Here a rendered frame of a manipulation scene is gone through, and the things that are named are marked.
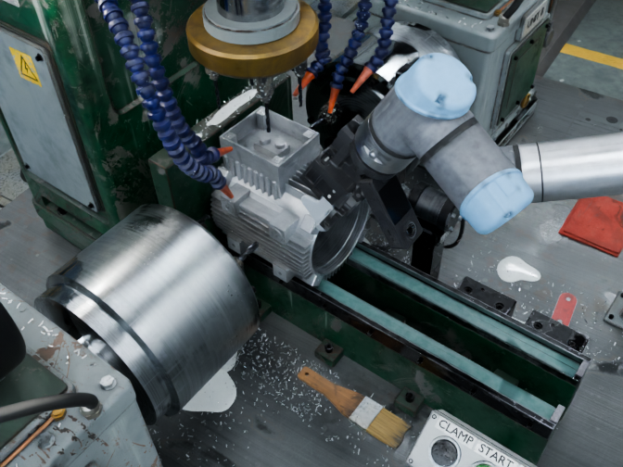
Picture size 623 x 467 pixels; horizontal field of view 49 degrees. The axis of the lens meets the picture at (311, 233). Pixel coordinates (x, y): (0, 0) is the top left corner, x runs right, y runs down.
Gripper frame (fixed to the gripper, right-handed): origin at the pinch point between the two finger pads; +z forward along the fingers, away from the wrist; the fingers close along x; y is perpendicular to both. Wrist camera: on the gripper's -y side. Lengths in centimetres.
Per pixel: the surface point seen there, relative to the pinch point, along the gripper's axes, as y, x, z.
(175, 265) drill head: 9.9, 22.0, -2.1
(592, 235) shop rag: -38, -50, 10
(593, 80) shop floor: -38, -231, 103
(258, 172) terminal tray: 13.2, -1.2, 4.7
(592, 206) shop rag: -36, -58, 11
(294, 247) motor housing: 1.2, 3.1, 5.6
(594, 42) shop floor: -28, -262, 109
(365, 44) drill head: 18.0, -34.6, 1.9
